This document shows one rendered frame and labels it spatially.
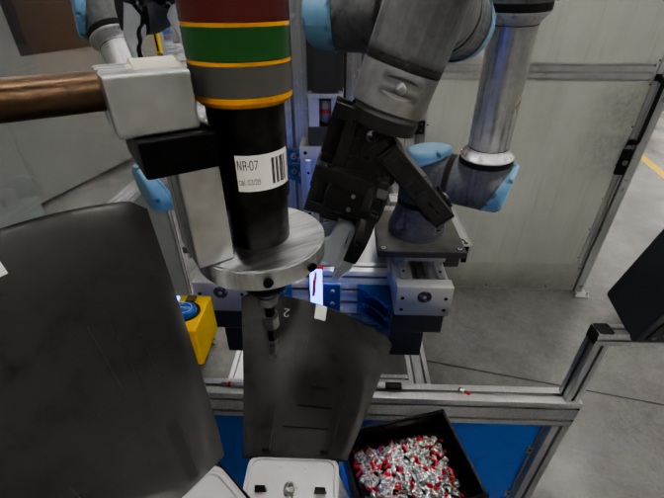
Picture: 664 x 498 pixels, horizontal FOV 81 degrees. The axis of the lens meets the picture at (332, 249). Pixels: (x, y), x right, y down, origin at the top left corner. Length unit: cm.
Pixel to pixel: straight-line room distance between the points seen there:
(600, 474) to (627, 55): 178
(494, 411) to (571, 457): 109
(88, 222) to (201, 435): 19
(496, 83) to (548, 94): 136
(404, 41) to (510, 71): 51
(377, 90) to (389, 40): 4
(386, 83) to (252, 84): 23
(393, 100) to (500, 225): 208
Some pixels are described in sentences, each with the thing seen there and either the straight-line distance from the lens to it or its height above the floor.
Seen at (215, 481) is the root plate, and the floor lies 128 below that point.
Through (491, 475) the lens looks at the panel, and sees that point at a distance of 123.
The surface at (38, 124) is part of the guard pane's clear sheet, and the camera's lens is 125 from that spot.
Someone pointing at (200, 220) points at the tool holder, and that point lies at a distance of 18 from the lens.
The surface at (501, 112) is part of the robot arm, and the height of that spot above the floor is 138.
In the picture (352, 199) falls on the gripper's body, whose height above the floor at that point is 139.
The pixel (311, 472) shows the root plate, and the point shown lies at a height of 118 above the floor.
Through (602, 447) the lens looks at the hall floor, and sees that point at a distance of 213.
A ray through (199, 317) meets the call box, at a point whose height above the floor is 107.
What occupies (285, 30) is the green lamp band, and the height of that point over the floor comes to 156.
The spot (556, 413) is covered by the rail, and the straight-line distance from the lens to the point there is 102.
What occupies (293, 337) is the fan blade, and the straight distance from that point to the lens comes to 53.
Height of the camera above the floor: 157
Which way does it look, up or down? 33 degrees down
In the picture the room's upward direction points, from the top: straight up
